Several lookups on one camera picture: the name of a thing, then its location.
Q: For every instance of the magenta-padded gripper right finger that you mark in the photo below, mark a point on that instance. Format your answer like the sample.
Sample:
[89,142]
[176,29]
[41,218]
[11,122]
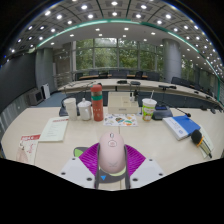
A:
[146,170]

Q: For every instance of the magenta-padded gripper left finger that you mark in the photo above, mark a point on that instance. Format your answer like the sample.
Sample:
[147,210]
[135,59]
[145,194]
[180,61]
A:
[78,170]

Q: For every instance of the pink computer mouse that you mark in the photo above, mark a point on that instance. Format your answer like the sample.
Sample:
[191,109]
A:
[112,152]

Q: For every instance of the cat-face mouse pad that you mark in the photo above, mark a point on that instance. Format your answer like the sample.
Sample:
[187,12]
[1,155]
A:
[78,152]

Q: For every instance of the white paper booklet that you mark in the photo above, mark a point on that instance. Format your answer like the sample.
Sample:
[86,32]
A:
[54,129]

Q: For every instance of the blue and white book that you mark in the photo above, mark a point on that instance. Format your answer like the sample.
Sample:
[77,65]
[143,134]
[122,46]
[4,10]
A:
[180,127]

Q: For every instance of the red and white leaflet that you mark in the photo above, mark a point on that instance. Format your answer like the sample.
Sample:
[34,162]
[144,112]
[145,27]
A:
[28,148]

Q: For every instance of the colourful sticker sheet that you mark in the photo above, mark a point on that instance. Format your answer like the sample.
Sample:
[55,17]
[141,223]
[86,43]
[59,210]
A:
[120,120]

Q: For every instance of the dark conference microphone base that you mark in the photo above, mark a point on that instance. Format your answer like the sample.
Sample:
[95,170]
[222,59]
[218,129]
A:
[162,114]
[62,111]

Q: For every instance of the green-print drink cup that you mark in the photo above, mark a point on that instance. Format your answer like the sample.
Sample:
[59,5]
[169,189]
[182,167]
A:
[148,110]

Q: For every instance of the white lidded mug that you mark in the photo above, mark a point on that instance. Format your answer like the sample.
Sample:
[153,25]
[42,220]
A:
[84,110]

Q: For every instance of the white paper cup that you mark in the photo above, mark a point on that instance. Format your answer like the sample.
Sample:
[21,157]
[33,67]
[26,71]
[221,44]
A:
[70,109]

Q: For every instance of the red drink bottle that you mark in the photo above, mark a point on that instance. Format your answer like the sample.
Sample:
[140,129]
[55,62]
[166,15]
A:
[97,103]

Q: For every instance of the beige cardboard box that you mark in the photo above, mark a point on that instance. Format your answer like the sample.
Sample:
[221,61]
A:
[122,104]

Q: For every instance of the dark office chairs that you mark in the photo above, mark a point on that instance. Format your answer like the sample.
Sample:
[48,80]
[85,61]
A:
[176,80]

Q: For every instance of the ceiling lights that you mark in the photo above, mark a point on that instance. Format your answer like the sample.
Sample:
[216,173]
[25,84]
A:
[115,13]

